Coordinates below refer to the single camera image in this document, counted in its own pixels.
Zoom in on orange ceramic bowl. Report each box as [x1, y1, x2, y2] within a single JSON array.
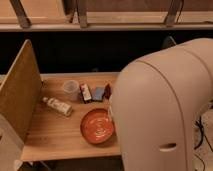
[[80, 108, 115, 144]]

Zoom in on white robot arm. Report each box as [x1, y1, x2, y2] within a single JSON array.
[[109, 38, 213, 171]]

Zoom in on dark red small object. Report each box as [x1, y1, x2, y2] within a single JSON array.
[[104, 84, 111, 99]]

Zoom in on clear plastic cup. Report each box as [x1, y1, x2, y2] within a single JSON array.
[[62, 80, 79, 101]]

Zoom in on white patterned bottle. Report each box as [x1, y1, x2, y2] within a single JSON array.
[[42, 97, 72, 117]]

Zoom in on right dark side panel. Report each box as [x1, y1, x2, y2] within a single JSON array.
[[162, 36, 176, 49]]

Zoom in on left wooden side panel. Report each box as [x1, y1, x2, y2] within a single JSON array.
[[0, 39, 42, 146]]

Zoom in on black cables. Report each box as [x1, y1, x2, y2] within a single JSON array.
[[193, 116, 213, 171]]

